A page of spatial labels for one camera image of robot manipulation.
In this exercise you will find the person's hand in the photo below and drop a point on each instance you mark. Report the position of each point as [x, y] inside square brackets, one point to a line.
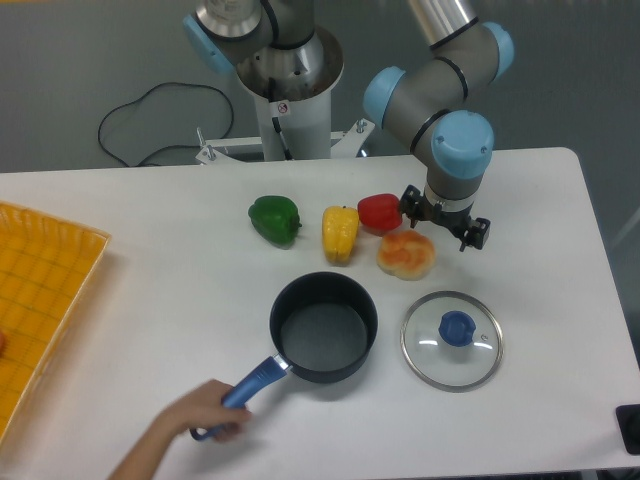
[202, 408]

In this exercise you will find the round golden bread roll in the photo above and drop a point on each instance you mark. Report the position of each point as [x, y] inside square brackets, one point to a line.
[407, 255]

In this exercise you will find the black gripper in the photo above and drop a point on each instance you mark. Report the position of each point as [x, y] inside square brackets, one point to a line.
[454, 215]

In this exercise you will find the glass lid blue knob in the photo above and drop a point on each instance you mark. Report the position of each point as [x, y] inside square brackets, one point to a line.
[451, 341]

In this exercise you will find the yellow bell pepper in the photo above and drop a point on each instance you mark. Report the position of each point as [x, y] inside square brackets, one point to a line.
[340, 226]

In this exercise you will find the green bell pepper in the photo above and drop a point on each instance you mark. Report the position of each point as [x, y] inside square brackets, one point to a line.
[276, 218]

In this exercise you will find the red bell pepper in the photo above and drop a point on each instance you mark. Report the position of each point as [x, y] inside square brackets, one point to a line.
[380, 212]

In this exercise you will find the dark saucepan blue handle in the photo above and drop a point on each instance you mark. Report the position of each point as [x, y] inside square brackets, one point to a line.
[322, 325]

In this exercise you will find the yellow woven basket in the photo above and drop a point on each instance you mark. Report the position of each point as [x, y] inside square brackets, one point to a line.
[46, 264]

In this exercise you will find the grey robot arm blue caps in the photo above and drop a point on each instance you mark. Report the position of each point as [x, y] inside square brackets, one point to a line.
[422, 110]

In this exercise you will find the black object at table corner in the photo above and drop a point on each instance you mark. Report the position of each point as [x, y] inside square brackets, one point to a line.
[628, 421]

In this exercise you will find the person's forearm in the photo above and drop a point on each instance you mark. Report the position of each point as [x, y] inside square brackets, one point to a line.
[145, 457]

